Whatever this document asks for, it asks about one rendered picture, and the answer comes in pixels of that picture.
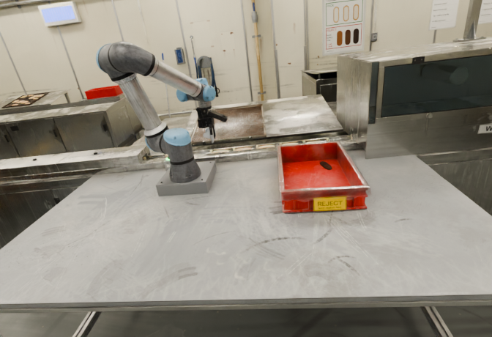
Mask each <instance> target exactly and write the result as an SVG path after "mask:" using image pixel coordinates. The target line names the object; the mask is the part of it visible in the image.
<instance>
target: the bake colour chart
mask: <svg viewBox="0 0 492 337"><path fill-rule="evenodd" d="M365 14H366V0H322V56H328V55H333V54H339V53H350V52H356V51H363V50H364V44H365Z"/></svg>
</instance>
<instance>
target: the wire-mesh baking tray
mask: <svg viewBox="0 0 492 337"><path fill-rule="evenodd" d="M249 107H250V109H251V111H250V109H249V111H250V114H251V115H250V114H249V111H248V109H247V108H249ZM251 107H252V108H253V110H252V108H251ZM254 107H255V108H254ZM260 107H261V109H260ZM241 108H245V111H246V109H247V111H246V114H247V112H248V115H250V118H249V120H250V123H251V125H252V123H254V125H253V128H252V129H253V130H251V129H250V128H251V127H252V126H250V124H248V116H247V124H248V126H249V127H248V128H249V130H248V132H249V133H247V132H246V129H248V128H245V126H246V123H245V117H246V114H245V115H244V113H245V111H244V110H242V109H241ZM258 108H259V109H260V112H259V109H258ZM229 109H230V110H231V109H232V110H231V112H230V111H229V112H228V110H229ZM234 109H236V110H237V111H239V112H241V113H242V116H243V119H242V116H240V119H241V121H240V123H239V120H238V117H239V114H240V115H241V113H239V112H237V113H238V117H236V115H237V114H236V115H234V114H235V113H234V114H233V112H234ZM257 109H258V112H257ZM211 110H213V111H216V112H218V113H223V115H224V113H225V115H226V113H227V115H228V114H229V116H230V119H229V116H228V118H227V120H229V124H230V123H231V122H232V121H233V116H234V122H232V123H233V125H234V127H235V128H236V129H235V128H234V127H232V124H231V127H232V129H233V128H234V130H235V131H236V132H237V133H236V134H237V135H238V138H237V136H236V135H235V134H234V131H233V130H232V129H231V127H230V125H229V124H228V123H227V122H225V123H226V125H225V126H224V122H223V124H222V122H221V124H220V120H219V123H218V119H217V121H216V125H215V126H217V123H218V124H220V126H221V125H222V126H223V127H224V128H225V129H226V130H227V131H228V129H227V125H228V128H229V130H231V131H232V132H233V133H232V134H233V135H234V138H233V137H231V136H232V135H231V134H230V133H231V132H230V131H228V132H227V131H225V130H224V128H223V127H221V128H220V127H219V125H218V126H217V129H218V130H219V129H220V131H221V130H222V132H221V133H220V132H219V131H218V130H216V128H215V131H217V132H218V134H217V133H216V135H217V136H218V138H220V137H222V136H223V134H224V136H225V135H226V134H225V132H226V133H227V135H226V136H227V137H226V136H225V137H226V138H224V137H222V138H224V139H222V138H220V139H218V138H216V137H217V136H216V137H215V138H216V139H217V140H214V142H219V141H232V140H239V139H247V138H249V137H250V134H251V133H252V135H251V136H252V137H253V138H260V137H266V136H267V132H266V126H265V120H264V109H263V104H256V105H244V106H237V107H230V108H218V109H211ZM222 110H223V111H224V110H225V111H224V112H223V111H222ZM236 110H235V112H236ZM220 111H221V112H220ZM226 111H227V112H226ZM232 111H233V112H232ZM243 111H244V113H243ZM254 112H255V115H256V112H257V113H258V114H257V117H256V120H255V117H254V115H253V114H254ZM260 113H261V114H262V118H261V115H260ZM259 115H260V122H259V118H258V116H259ZM252 116H253V121H252V122H251V118H252ZM231 117H232V121H231ZM235 118H236V123H237V127H236V125H235ZM262 119H263V123H262ZM257 120H258V125H257V123H256V121H257ZM214 122H215V121H214ZM243 122H244V125H245V126H244V127H243V130H244V129H245V130H244V132H245V136H244V137H243V135H244V133H243V130H242V128H241V124H242V123H243ZM260 123H262V126H261V124H260ZM197 124H198V118H197V120H196V123H195V126H194V128H193V132H192V134H191V141H192V142H191V144H202V141H203V140H205V142H206V143H211V142H212V140H211V139H209V138H206V139H209V141H207V140H206V139H205V138H204V137H203V138H202V134H201V132H202V133H203V134H204V132H205V128H204V129H201V128H199V127H198V125H197ZM255 124H256V125H257V128H256V126H255ZM238 125H239V128H240V131H241V133H240V131H237V129H238ZM259 125H260V127H259ZM246 127H247V126H246ZM254 127H255V128H256V129H257V130H256V132H255V131H254ZM196 128H199V129H201V131H200V130H198V129H197V130H196V131H198V132H199V131H200V133H199V134H200V135H201V136H200V135H199V134H198V132H196V131H195V129H196ZM258 128H259V130H258ZM260 128H261V130H260ZM262 128H264V129H262ZM202 130H204V132H203V131H202ZM250 130H251V131H253V132H250ZM262 130H263V132H262V133H261V131H262ZM259 131H260V132H259ZM254 132H255V134H254ZM257 132H259V136H258V135H256V134H258V133H257ZM194 133H196V135H197V136H200V138H199V137H197V136H194V135H195V134H194ZM222 133H223V134H222ZM238 133H240V134H242V133H243V134H242V135H240V136H241V137H240V136H239V134H238ZM246 133H247V134H246ZM260 133H261V134H262V135H261V134H260ZM219 134H221V136H220V135H219ZM228 134H229V135H230V136H229V137H231V138H229V137H228ZM248 134H249V136H246V135H248ZM253 134H254V136H253ZM193 136H194V138H197V139H198V140H199V139H200V140H202V139H203V140H202V141H198V140H197V139H196V140H195V139H194V140H195V141H196V142H195V141H194V140H193Z"/></svg>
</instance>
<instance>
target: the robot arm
mask: <svg viewBox="0 0 492 337"><path fill-rule="evenodd" d="M96 62H97V65H98V67H99V68H100V69H101V70H102V71H103V72H105V73H107V74H108V76H109V77H110V79H111V80H112V82H114V83H117V84H118V85H119V87H120V88H121V90H122V91H123V93H124V95H125V97H126V98H127V100H128V102H129V103H130V105H131V106H132V108H133V110H134V112H135V114H136V115H137V117H138V118H139V120H140V122H141V124H142V125H143V127H144V129H145V131H144V135H145V136H146V138H145V142H146V145H147V146H148V148H150V149H151V150H153V151H155V152H160V153H163V154H166V155H168V157H169V160H170V164H171V166H170V174H169V177H170V180H171V181H172V182H175V183H184V182H190V181H193V180H194V179H197V178H198V177H199V176H200V175H201V170H200V168H199V166H198V164H197V163H196V161H195V158H194V154H193V148H192V144H191V137H190V134H189V132H188V131H187V130H186V129H184V128H171V129H169V128H168V126H167V124H166V123H165V122H161V120H160V118H159V116H158V115H157V112H156V111H155V109H154V107H153V105H152V103H151V101H150V100H149V98H148V96H147V94H146V92H145V91H144V88H143V87H142V85H141V83H140V81H139V80H138V77H137V74H140V75H143V76H145V77H147V76H151V77H153V78H155V79H157V80H158V81H161V82H163V83H165V84H168V85H169V86H172V87H173V88H175V89H177V91H176V96H177V98H178V100H179V101H180V102H187V101H188V100H194V101H198V107H197V109H196V111H197V113H198V123H199V124H198V127H199V128H206V127H207V129H206V130H205V131H206V132H205V134H203V137H204V138H210V139H211V140H212V143H213V142H214V140H215V136H216V132H215V124H214V118H215V119H219V120H221V121H222V122H226V121H227V118H228V117H227V116H226V115H223V114H220V113H218V112H216V111H213V110H209V109H210V108H212V106H211V104H212V103H211V101H212V100H214V98H215V95H216V91H215V88H214V87H213V86H209V85H208V82H207V79H206V78H198V79H195V80H194V79H192V78H191V77H189V76H187V75H185V74H183V73H181V72H179V71H178V70H175V69H174V68H172V67H170V66H168V65H167V64H165V63H163V62H161V61H159V60H157V59H156V57H155V55H154V54H152V53H150V52H148V51H146V50H144V49H142V48H141V47H139V46H137V45H134V44H132V43H130V42H125V41H120V42H115V43H109V44H106V45H104V46H102V47H101V48H100V49H99V50H98V51H97V54H96ZM207 112H208V113H207Z"/></svg>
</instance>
